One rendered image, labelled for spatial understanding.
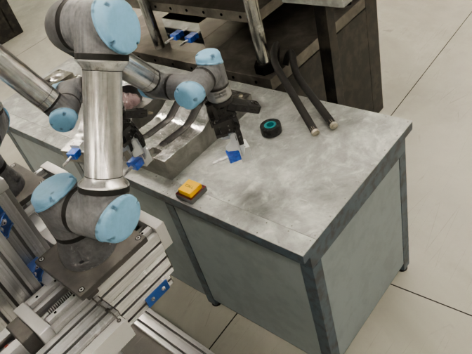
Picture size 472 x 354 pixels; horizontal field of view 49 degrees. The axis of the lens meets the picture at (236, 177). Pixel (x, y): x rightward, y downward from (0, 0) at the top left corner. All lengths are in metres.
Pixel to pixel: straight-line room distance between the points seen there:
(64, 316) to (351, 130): 1.15
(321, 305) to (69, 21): 1.18
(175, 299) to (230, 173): 0.93
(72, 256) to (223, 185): 0.66
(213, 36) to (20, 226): 1.55
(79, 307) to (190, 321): 1.15
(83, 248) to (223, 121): 0.57
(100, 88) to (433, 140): 2.32
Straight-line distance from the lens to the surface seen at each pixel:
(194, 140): 1.96
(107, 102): 1.17
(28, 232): 1.55
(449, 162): 3.01
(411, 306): 2.39
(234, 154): 1.70
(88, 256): 1.37
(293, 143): 1.93
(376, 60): 3.22
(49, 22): 1.23
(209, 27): 2.70
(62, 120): 1.57
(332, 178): 1.75
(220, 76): 1.53
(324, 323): 1.91
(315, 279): 1.71
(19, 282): 1.54
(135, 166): 1.83
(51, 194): 1.28
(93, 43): 1.15
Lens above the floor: 1.96
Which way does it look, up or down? 39 degrees down
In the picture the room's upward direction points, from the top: 17 degrees counter-clockwise
